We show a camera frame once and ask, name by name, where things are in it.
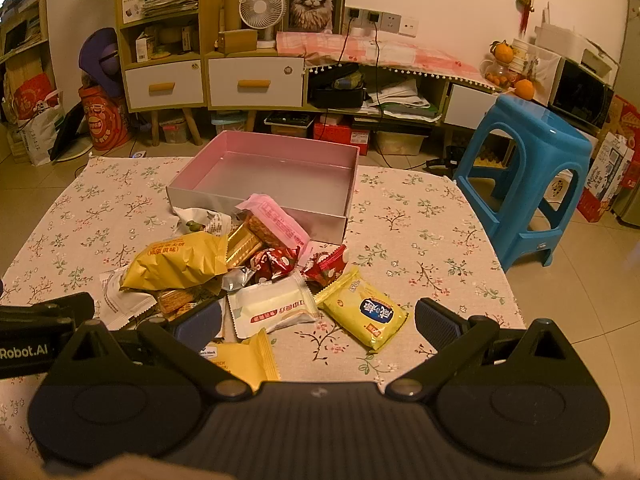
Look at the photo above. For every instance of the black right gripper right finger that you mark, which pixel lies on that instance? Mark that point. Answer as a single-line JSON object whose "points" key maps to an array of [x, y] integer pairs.
{"points": [[457, 341]]}

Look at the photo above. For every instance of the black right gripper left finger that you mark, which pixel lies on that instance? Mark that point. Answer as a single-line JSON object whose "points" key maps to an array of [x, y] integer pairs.
{"points": [[178, 343]]}

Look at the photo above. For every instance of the clear biscuit packet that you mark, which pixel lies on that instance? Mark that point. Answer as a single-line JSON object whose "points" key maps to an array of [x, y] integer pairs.
{"points": [[170, 301]]}

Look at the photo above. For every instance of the small silver blue packet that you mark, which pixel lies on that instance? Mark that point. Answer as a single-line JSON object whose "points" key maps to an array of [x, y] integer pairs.
{"points": [[236, 278]]}

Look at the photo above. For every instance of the white red-label snack packet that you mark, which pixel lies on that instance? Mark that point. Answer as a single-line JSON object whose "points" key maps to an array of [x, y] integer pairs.
{"points": [[272, 305]]}

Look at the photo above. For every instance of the large yellow snack bag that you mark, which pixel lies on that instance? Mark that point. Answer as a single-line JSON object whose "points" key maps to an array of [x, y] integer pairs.
{"points": [[184, 262]]}

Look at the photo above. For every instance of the red candy packet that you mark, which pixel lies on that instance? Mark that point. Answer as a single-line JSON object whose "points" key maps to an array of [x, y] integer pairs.
{"points": [[326, 267], [272, 263]]}

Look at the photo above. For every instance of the gold foil snack bar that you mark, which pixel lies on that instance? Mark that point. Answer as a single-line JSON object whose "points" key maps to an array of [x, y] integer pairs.
{"points": [[242, 244]]}

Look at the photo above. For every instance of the white green snack packet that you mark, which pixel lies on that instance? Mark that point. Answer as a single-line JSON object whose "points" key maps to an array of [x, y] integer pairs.
{"points": [[198, 219]]}

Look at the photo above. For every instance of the yellow blue-label snack packet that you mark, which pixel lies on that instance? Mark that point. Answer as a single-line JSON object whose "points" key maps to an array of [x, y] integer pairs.
{"points": [[367, 314]]}

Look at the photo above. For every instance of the pink wafer packet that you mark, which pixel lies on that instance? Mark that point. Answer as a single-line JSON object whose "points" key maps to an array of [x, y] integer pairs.
{"points": [[272, 225]]}

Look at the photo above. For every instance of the yellow lotus chip packet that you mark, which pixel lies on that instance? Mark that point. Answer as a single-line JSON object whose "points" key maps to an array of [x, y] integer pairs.
{"points": [[251, 360]]}

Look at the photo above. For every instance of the floral tablecloth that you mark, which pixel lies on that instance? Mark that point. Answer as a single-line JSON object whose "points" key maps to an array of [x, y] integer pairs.
{"points": [[411, 235]]}

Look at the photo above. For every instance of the blue plastic stool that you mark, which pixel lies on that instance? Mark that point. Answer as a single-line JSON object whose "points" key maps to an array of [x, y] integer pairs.
{"points": [[526, 207]]}

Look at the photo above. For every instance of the pink silver cardboard box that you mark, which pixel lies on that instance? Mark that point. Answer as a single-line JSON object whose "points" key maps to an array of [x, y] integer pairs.
{"points": [[310, 180]]}

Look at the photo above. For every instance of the white shopping bag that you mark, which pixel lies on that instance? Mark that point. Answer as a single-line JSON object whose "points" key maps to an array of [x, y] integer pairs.
{"points": [[39, 134]]}

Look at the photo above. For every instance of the red cartoon bag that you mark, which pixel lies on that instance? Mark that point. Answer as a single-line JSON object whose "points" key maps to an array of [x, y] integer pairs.
{"points": [[106, 117]]}

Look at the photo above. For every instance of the red box under sideboard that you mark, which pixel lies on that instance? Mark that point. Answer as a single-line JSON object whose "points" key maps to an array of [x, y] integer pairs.
{"points": [[342, 134]]}

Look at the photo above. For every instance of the orange fruit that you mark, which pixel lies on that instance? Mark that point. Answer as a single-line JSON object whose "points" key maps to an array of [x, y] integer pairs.
{"points": [[524, 89]]}

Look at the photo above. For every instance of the long low wooden sideboard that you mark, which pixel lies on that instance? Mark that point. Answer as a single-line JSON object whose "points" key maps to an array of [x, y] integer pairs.
{"points": [[421, 99]]}

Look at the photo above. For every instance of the microwave oven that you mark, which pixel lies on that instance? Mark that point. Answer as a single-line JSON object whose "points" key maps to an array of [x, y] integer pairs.
{"points": [[579, 95]]}

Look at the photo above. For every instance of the black bag in sideboard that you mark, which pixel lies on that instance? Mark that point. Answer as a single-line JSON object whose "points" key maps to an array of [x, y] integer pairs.
{"points": [[336, 86]]}

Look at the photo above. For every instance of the purple hat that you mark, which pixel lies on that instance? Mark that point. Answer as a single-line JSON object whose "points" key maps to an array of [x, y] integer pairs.
{"points": [[99, 58]]}

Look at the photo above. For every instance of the pink checkered cloth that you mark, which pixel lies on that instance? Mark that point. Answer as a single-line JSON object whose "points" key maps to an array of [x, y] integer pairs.
{"points": [[324, 49]]}

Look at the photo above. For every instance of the wooden shelf cabinet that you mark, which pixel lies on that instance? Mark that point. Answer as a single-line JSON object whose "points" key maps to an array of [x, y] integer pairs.
{"points": [[163, 57]]}

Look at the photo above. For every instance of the small white desk fan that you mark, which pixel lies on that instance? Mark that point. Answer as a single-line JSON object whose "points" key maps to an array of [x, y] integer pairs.
{"points": [[263, 16]]}

